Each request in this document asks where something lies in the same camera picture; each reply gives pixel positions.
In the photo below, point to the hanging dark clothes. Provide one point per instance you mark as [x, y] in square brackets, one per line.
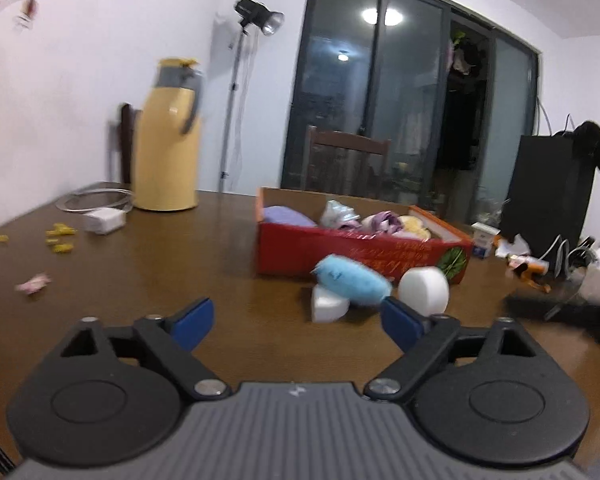
[457, 120]

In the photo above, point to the scattered yellow petals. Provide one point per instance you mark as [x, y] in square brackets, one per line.
[60, 231]

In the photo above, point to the studio light on stand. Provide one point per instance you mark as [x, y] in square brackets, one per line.
[260, 15]

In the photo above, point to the hanging pink garment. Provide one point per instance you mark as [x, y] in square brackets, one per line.
[459, 57]

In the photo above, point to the silver plastic bag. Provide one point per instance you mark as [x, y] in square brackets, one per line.
[337, 215]

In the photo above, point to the slatted wooden chair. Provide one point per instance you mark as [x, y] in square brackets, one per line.
[347, 142]

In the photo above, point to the white foam block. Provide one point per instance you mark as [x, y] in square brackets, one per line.
[330, 305]

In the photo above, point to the orange snack packet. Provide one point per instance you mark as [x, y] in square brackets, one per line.
[530, 267]

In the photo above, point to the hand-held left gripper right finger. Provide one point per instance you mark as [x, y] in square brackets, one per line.
[400, 327]

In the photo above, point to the white charger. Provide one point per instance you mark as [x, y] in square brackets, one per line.
[105, 221]

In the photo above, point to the pink purple cloth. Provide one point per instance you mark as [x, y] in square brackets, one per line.
[382, 222]

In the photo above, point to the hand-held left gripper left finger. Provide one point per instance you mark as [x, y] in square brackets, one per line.
[195, 322]

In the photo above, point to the folded purple cloth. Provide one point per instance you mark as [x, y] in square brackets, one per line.
[287, 216]

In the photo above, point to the light blue plush toy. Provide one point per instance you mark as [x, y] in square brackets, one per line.
[350, 277]

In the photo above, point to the white foam cylinder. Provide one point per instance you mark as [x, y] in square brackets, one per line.
[425, 287]

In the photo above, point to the crumpled white paper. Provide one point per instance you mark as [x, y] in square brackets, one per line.
[512, 246]

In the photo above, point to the red cardboard box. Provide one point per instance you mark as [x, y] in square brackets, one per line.
[300, 250]

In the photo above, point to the sliding glass door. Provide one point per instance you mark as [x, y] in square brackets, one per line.
[340, 85]

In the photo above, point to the black paper bag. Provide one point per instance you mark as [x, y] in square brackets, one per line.
[545, 195]

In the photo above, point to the yellow thermos jug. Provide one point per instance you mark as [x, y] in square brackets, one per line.
[165, 160]

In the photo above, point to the pink candy wrapper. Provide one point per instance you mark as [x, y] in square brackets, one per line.
[34, 283]

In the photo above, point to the yellow and white plush toy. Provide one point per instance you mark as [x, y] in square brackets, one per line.
[415, 225]

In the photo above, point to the small white container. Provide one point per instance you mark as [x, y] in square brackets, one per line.
[485, 240]

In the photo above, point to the black garment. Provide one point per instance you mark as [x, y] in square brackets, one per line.
[597, 145]

